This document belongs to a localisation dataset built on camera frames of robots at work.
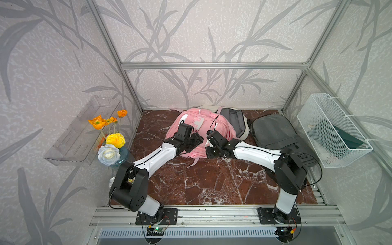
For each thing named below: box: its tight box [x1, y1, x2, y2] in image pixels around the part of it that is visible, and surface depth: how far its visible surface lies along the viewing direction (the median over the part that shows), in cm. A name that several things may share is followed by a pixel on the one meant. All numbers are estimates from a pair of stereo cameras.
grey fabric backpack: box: [250, 113, 320, 170], surface depth 104 cm
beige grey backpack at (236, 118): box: [197, 105, 251, 141], surface depth 115 cm
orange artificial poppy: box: [87, 114, 107, 131], surface depth 59 cm
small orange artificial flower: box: [116, 109, 129, 118], surface depth 75 cm
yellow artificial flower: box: [105, 132, 126, 149], surface depth 68 cm
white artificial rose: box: [97, 143, 121, 166], surface depth 61 cm
